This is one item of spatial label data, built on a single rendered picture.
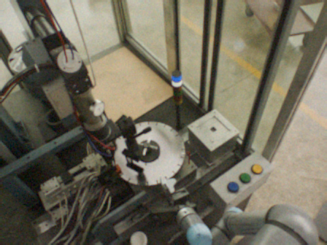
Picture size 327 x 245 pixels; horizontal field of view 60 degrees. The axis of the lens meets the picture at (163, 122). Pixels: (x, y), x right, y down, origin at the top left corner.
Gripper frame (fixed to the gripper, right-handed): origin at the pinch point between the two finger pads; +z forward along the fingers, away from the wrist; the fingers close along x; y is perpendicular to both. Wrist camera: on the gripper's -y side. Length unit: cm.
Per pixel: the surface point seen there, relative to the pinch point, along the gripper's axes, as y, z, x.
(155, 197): -4.2, 3.2, -3.0
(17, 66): -44, 63, 65
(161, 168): 2.6, 2.8, 9.3
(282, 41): 46, -29, 51
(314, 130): 147, 77, -56
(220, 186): 22.4, -7.5, -4.0
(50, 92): -24, -18, 57
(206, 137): 29.1, 12.4, 9.9
